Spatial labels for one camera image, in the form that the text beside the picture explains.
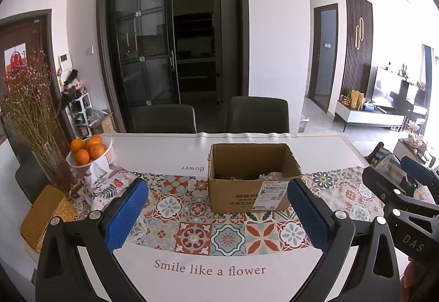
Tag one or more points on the white fruit basket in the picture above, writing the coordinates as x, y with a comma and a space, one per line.
106, 154

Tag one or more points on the red door poster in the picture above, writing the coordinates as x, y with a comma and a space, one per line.
15, 58

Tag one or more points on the white shelf with toys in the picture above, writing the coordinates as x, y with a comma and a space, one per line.
79, 106

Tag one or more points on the small white bin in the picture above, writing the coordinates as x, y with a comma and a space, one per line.
303, 123

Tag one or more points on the dark glass sliding door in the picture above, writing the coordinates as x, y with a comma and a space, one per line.
144, 48

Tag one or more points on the pink flower arrangement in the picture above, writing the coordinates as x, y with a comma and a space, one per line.
415, 137

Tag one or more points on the white television cabinet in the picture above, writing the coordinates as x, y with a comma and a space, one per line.
370, 118

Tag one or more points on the yellow woven placemat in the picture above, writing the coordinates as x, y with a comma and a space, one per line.
41, 212

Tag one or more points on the small printed carton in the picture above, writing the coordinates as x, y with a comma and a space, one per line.
389, 164

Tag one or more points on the small brown carton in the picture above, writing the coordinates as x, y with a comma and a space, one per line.
103, 123

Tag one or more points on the dark dining chair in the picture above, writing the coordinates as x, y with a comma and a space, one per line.
257, 115
29, 178
161, 118

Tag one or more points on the glass vase of dried flowers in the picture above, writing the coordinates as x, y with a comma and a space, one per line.
51, 164

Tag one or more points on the yellow paper bag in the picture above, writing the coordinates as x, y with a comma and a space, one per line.
357, 99

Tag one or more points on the cardboard box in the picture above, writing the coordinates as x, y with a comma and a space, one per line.
233, 195

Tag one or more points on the television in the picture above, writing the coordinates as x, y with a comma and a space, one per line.
387, 89

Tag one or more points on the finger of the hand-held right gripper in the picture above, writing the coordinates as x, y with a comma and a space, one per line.
380, 180
416, 168

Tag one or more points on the white wall intercom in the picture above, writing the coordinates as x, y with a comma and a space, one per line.
65, 61

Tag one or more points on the orange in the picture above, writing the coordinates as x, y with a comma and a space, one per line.
98, 150
82, 157
77, 145
93, 140

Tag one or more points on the dark interior door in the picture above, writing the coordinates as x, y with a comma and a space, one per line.
324, 58

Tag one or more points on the brown entrance door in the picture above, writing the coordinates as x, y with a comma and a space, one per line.
34, 31

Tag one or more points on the floral tissue box cover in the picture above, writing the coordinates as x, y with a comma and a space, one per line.
103, 190

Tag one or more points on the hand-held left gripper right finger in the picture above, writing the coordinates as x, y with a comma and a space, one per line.
308, 216

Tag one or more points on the person's right forearm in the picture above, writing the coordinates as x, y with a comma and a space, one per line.
420, 283

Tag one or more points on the gold wall ornament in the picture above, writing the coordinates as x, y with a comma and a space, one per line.
359, 32

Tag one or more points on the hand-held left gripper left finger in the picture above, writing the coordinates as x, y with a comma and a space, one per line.
127, 216

